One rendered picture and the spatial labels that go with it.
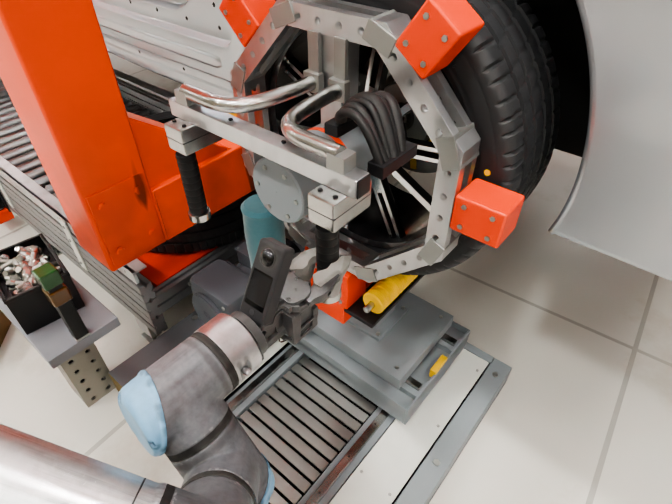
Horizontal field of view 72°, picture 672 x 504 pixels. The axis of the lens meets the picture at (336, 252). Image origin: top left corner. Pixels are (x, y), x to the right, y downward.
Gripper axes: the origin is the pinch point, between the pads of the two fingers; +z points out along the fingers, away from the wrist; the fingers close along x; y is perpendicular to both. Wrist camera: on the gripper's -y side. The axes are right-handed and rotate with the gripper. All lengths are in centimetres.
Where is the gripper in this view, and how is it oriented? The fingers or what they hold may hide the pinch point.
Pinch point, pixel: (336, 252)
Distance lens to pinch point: 74.0
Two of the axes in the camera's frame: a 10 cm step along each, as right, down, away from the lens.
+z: 6.4, -5.1, 5.8
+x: 7.7, 4.2, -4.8
